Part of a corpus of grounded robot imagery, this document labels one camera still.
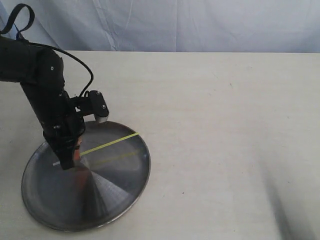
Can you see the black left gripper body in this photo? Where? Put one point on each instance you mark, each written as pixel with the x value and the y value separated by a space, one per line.
pixel 63 126

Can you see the orange left gripper fixed finger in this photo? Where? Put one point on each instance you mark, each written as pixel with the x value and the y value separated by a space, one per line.
pixel 76 155

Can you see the black left gripper moving finger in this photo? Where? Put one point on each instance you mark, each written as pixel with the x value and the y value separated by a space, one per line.
pixel 65 154

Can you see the thin yellow stick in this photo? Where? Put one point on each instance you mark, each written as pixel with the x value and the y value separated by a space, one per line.
pixel 101 146

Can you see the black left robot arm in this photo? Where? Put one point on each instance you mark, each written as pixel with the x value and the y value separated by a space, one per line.
pixel 39 71

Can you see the round stainless steel plate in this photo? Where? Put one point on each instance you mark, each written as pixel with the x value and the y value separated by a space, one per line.
pixel 87 196

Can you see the white backdrop cloth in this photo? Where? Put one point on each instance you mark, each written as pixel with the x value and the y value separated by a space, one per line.
pixel 177 25

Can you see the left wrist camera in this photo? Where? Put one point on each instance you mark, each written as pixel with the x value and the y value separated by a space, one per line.
pixel 92 103

